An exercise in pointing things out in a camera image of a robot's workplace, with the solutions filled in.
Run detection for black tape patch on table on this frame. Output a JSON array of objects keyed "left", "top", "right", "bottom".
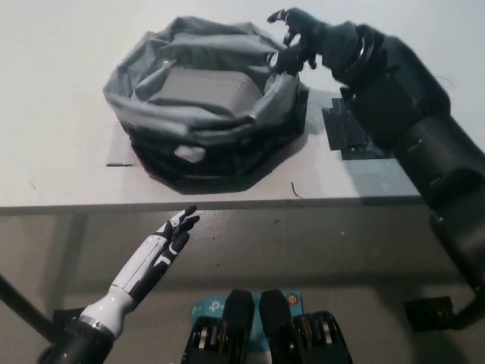
[{"left": 321, "top": 96, "right": 397, "bottom": 161}]

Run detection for grey and black plastic bag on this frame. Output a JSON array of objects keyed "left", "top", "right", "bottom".
[{"left": 102, "top": 15, "right": 310, "bottom": 194}]

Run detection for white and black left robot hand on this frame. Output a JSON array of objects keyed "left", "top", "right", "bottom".
[{"left": 109, "top": 204, "right": 201, "bottom": 310}]

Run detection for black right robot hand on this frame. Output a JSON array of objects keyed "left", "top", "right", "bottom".
[{"left": 267, "top": 8, "right": 365, "bottom": 83}]

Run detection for black table leg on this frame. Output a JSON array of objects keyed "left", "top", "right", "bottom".
[
  {"left": 454, "top": 291, "right": 485, "bottom": 327},
  {"left": 0, "top": 271, "right": 58, "bottom": 342}
]

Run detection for grey perforated rectangular basket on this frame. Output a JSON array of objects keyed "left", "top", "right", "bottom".
[{"left": 157, "top": 67, "right": 262, "bottom": 111}]

